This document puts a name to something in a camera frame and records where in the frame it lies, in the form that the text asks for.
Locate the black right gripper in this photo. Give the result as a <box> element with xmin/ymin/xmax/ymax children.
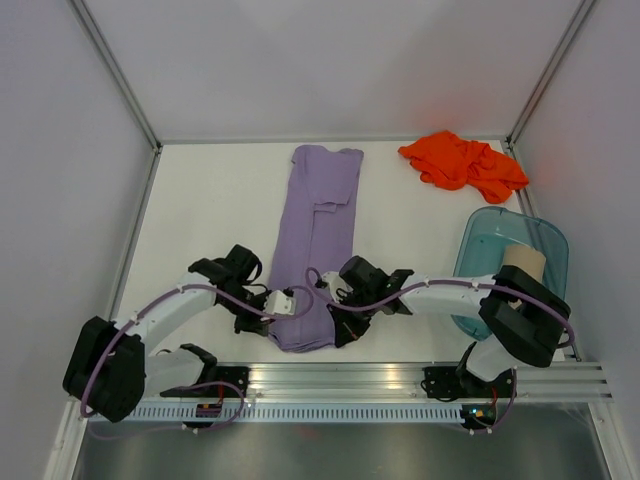
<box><xmin>327</xmin><ymin>290</ymin><xmax>378</xmax><ymax>347</ymax></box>

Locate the purple t-shirt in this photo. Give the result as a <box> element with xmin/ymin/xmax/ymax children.
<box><xmin>267</xmin><ymin>145</ymin><xmax>364</xmax><ymax>353</ymax></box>

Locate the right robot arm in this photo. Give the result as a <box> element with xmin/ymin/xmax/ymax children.
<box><xmin>317</xmin><ymin>256</ymin><xmax>575</xmax><ymax>397</ymax></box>

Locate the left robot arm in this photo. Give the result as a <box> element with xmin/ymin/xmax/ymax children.
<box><xmin>63</xmin><ymin>245</ymin><xmax>264</xmax><ymax>423</ymax></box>

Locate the teal plastic bin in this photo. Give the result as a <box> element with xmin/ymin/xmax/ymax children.
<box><xmin>449</xmin><ymin>205</ymin><xmax>571</xmax><ymax>342</ymax></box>

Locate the orange t-shirt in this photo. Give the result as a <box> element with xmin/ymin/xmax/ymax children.
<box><xmin>398</xmin><ymin>130</ymin><xmax>530</xmax><ymax>205</ymax></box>

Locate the rolled beige t-shirt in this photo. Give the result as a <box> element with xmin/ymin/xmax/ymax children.
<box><xmin>502</xmin><ymin>244</ymin><xmax>546</xmax><ymax>282</ymax></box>

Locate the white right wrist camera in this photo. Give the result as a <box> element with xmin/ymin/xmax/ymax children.
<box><xmin>321</xmin><ymin>271</ymin><xmax>352</xmax><ymax>303</ymax></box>

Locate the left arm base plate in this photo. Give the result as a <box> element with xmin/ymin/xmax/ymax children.
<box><xmin>160</xmin><ymin>365</ymin><xmax>251</xmax><ymax>399</ymax></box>

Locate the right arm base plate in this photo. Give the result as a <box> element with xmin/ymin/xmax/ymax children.
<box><xmin>420</xmin><ymin>365</ymin><xmax>514</xmax><ymax>402</ymax></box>

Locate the slotted cable duct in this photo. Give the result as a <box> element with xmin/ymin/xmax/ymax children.
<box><xmin>126</xmin><ymin>401</ymin><xmax>463</xmax><ymax>424</ymax></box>

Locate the aluminium mounting rail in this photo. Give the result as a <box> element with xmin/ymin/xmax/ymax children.
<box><xmin>144</xmin><ymin>360</ymin><xmax>614</xmax><ymax>402</ymax></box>

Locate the left aluminium frame post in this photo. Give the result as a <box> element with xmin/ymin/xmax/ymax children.
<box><xmin>67</xmin><ymin>0</ymin><xmax>162</xmax><ymax>151</ymax></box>

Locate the aluminium frame post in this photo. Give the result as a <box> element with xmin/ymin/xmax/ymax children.
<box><xmin>67</xmin><ymin>0</ymin><xmax>162</xmax><ymax>151</ymax></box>
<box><xmin>505</xmin><ymin>0</ymin><xmax>600</xmax><ymax>146</ymax></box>

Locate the right aluminium frame post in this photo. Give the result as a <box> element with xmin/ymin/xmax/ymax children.
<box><xmin>505</xmin><ymin>0</ymin><xmax>600</xmax><ymax>146</ymax></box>

